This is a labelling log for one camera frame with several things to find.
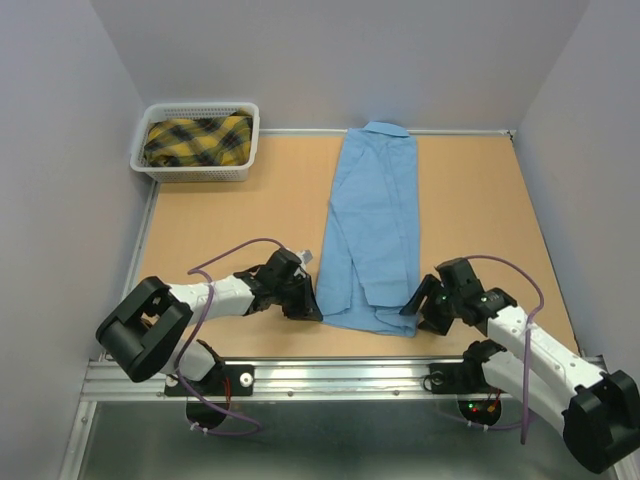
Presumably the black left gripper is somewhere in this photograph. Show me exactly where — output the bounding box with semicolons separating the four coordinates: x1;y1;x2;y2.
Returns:
273;273;322;321

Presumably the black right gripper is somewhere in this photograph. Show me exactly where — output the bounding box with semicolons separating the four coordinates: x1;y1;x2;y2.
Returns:
399;273;461;335

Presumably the light blue long sleeve shirt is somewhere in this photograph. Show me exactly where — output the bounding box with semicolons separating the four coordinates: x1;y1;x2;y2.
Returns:
316;122;421;337

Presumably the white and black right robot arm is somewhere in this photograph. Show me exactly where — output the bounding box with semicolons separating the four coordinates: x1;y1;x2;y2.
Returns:
400;258;639;474

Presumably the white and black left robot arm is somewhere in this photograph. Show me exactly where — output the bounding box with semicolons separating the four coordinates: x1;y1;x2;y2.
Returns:
96;248;323;394

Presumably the yellow plaid shirt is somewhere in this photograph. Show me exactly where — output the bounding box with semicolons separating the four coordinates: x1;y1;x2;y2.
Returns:
143;110;253;168

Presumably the white plastic basket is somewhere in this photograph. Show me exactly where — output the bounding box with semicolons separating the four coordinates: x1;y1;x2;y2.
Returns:
130;102;260;183

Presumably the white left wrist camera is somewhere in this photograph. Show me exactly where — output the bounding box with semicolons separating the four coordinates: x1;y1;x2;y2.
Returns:
295;249;313;270

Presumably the aluminium mounting rail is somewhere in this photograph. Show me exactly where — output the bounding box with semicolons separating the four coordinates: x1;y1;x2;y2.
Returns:
80;357;462;402

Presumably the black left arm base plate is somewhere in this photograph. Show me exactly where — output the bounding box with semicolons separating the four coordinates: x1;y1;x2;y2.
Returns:
164;363;255;435

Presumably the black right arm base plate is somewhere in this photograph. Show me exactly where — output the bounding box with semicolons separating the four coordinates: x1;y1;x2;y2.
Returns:
422;361;502;427

